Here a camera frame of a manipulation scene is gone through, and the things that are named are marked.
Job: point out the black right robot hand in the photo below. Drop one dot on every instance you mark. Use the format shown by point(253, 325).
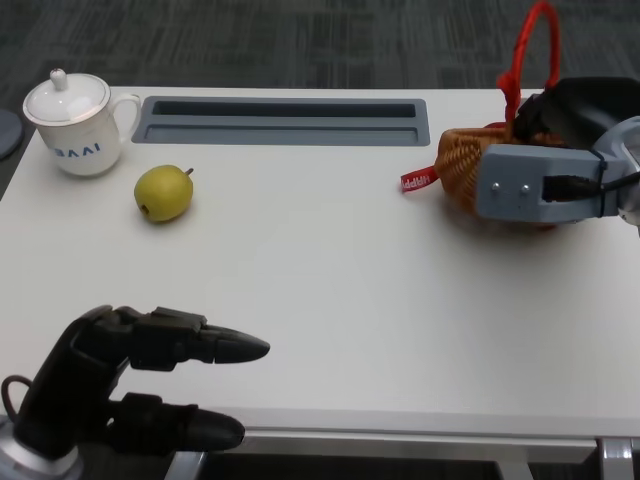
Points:
point(585, 107)

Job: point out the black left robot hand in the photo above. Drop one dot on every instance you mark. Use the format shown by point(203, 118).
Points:
point(70, 380)

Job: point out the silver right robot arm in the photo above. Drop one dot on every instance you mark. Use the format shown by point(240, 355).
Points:
point(625, 145)

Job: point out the grey table leg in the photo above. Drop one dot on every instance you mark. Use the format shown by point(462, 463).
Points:
point(185, 466)
point(620, 457)

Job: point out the red ribbon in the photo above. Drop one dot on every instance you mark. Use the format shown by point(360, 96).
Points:
point(417, 181)

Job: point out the yellow-green pear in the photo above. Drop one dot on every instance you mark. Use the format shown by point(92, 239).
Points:
point(162, 195)

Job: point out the white ceramic mug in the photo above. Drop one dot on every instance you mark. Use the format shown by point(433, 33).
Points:
point(82, 147)

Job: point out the grey round disc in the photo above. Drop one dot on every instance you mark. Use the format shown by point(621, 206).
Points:
point(8, 135)

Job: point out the white mug lid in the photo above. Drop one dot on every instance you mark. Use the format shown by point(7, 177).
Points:
point(67, 102)

